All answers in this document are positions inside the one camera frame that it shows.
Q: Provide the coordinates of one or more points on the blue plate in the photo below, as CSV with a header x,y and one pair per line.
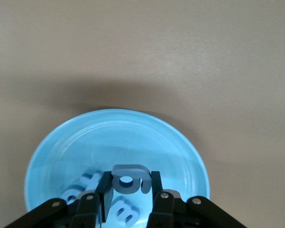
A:
x,y
114,137

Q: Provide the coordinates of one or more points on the brown table cover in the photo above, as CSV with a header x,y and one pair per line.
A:
x,y
142,47

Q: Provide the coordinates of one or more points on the blue foam letter X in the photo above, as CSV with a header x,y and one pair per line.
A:
x,y
91,179

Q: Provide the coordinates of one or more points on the blue foam letter G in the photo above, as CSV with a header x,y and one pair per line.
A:
x,y
67,193

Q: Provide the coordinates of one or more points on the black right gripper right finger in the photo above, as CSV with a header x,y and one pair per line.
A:
x,y
164,211

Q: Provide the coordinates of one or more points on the blue foam number 6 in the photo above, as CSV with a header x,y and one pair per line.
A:
x,y
135,187

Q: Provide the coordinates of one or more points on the blue foam letter E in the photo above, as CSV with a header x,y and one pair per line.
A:
x,y
126,211

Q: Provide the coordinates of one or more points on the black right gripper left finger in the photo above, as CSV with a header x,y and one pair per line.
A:
x,y
85,211

